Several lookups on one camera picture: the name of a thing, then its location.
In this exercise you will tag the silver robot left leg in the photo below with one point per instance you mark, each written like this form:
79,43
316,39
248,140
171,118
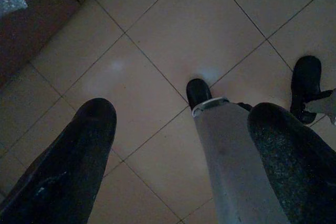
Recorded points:
228,155

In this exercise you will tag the black robot left foot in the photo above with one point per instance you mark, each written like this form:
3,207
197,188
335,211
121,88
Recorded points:
198,93

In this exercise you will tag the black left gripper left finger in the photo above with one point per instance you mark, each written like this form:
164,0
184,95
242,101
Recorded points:
65,169

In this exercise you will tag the black robot right foot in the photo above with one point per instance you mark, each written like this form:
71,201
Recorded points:
305,77

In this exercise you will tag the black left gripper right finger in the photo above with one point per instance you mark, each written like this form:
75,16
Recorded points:
296,169

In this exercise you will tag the black robot foot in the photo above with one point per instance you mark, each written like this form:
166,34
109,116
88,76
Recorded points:
198,93
305,77

